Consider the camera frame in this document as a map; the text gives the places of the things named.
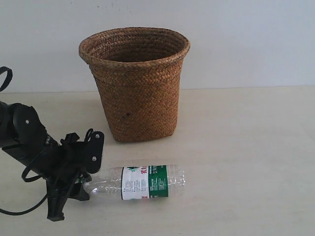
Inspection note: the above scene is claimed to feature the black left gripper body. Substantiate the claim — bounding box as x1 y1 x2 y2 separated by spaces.
31 133 81 221

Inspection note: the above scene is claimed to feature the clear plastic water bottle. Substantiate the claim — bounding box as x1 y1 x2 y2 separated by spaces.
78 164 186 201

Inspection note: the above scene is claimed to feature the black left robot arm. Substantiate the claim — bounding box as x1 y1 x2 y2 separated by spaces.
0 102 85 222

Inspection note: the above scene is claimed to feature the woven brown wicker basket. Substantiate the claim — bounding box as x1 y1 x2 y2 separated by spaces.
78 27 190 143

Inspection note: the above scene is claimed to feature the black white wrist camera box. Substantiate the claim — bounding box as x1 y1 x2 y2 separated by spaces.
82 128 104 174

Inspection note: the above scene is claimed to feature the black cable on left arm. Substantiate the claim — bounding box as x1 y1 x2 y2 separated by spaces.
0 147 82 215

